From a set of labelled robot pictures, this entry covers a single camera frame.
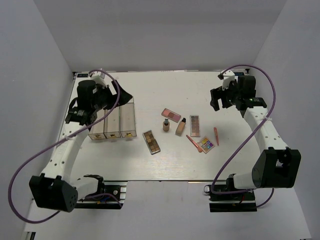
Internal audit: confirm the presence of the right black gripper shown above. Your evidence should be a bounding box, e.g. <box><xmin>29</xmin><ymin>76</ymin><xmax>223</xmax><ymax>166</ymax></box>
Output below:
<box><xmin>210</xmin><ymin>79</ymin><xmax>241</xmax><ymax>112</ymax></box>

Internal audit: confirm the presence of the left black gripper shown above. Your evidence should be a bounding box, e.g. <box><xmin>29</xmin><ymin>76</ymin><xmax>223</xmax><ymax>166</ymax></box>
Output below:
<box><xmin>91</xmin><ymin>80</ymin><xmax>133</xmax><ymax>112</ymax></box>

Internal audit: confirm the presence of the nude eyeshadow palette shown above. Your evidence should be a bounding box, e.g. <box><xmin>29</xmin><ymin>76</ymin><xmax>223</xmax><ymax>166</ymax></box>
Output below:
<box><xmin>189</xmin><ymin>115</ymin><xmax>201</xmax><ymax>137</ymax></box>

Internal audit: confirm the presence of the beige foundation tube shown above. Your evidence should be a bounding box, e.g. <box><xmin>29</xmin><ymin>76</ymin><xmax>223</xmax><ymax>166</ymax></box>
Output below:
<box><xmin>175</xmin><ymin>118</ymin><xmax>187</xmax><ymax>136</ymax></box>

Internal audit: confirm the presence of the pink blush palette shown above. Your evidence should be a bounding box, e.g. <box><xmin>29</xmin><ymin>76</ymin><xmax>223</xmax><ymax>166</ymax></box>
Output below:
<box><xmin>161</xmin><ymin>108</ymin><xmax>181</xmax><ymax>123</ymax></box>

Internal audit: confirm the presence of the colourful eyeshadow palette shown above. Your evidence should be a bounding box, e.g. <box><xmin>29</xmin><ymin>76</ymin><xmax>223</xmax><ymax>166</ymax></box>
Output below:
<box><xmin>197</xmin><ymin>136</ymin><xmax>215</xmax><ymax>154</ymax></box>

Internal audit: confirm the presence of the round foundation bottle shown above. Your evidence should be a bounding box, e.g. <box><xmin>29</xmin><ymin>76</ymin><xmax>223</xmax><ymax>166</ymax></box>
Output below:
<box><xmin>162</xmin><ymin>118</ymin><xmax>170</xmax><ymax>132</ymax></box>

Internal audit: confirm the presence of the pink makeup brush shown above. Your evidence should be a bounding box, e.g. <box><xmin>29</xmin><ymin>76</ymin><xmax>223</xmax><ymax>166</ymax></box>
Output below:
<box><xmin>185</xmin><ymin>134</ymin><xmax>203</xmax><ymax>153</ymax></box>

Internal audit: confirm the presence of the brown eyeshadow palette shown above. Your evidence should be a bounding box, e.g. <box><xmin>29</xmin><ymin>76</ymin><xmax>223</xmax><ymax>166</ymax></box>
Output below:
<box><xmin>142</xmin><ymin>130</ymin><xmax>161</xmax><ymax>155</ymax></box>

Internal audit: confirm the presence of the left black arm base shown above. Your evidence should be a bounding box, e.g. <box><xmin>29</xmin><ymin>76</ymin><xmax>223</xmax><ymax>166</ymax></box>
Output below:
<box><xmin>75</xmin><ymin>181</ymin><xmax>128</xmax><ymax>210</ymax></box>

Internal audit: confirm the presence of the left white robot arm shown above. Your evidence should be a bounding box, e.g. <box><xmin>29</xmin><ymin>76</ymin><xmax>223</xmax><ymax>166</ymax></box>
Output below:
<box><xmin>29</xmin><ymin>80</ymin><xmax>133</xmax><ymax>212</ymax></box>

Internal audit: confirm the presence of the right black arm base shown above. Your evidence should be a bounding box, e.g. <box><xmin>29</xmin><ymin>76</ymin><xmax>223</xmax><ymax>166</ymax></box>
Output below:
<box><xmin>203</xmin><ymin>184</ymin><xmax>257</xmax><ymax>213</ymax></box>

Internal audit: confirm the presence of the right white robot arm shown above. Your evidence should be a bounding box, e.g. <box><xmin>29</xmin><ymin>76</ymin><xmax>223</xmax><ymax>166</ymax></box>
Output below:
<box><xmin>210</xmin><ymin>74</ymin><xmax>301</xmax><ymax>200</ymax></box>

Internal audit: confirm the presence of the pink makeup applicator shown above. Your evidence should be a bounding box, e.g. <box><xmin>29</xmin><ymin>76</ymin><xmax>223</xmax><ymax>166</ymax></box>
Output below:
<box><xmin>213</xmin><ymin>127</ymin><xmax>220</xmax><ymax>146</ymax></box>

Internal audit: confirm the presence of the right clear organizer bin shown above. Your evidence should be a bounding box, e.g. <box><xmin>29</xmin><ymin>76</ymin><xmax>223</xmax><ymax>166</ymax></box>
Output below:
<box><xmin>120</xmin><ymin>102</ymin><xmax>137</xmax><ymax>138</ymax></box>

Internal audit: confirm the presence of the clear organizer bin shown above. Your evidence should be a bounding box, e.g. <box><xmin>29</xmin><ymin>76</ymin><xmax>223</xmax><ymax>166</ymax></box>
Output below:
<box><xmin>88</xmin><ymin>109</ymin><xmax>106</xmax><ymax>141</ymax></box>
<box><xmin>120</xmin><ymin>102</ymin><xmax>137</xmax><ymax>138</ymax></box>
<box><xmin>103</xmin><ymin>107</ymin><xmax>121</xmax><ymax>139</ymax></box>

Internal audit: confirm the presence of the middle clear organizer bin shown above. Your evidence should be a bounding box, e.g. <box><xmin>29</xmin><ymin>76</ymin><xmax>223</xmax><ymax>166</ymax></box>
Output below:
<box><xmin>103</xmin><ymin>107</ymin><xmax>121</xmax><ymax>139</ymax></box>

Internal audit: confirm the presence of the left clear organizer bin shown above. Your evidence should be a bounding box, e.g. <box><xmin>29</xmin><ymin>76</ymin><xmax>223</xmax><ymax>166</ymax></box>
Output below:
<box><xmin>88</xmin><ymin>109</ymin><xmax>106</xmax><ymax>141</ymax></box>

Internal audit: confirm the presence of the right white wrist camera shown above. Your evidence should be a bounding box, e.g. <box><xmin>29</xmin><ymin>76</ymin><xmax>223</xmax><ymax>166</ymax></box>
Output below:
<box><xmin>218</xmin><ymin>70</ymin><xmax>235</xmax><ymax>91</ymax></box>

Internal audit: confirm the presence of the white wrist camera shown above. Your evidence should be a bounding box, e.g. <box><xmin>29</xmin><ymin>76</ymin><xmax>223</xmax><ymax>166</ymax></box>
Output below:
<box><xmin>89</xmin><ymin>71</ymin><xmax>108</xmax><ymax>87</ymax></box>
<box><xmin>218</xmin><ymin>70</ymin><xmax>235</xmax><ymax>91</ymax></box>

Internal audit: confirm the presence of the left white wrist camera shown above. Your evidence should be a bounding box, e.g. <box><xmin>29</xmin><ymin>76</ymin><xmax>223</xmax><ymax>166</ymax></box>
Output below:
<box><xmin>89</xmin><ymin>71</ymin><xmax>108</xmax><ymax>87</ymax></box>

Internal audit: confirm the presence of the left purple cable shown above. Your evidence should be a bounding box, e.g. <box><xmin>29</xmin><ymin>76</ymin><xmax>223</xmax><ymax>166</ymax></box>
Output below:
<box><xmin>7</xmin><ymin>69</ymin><xmax>123</xmax><ymax>224</ymax></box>

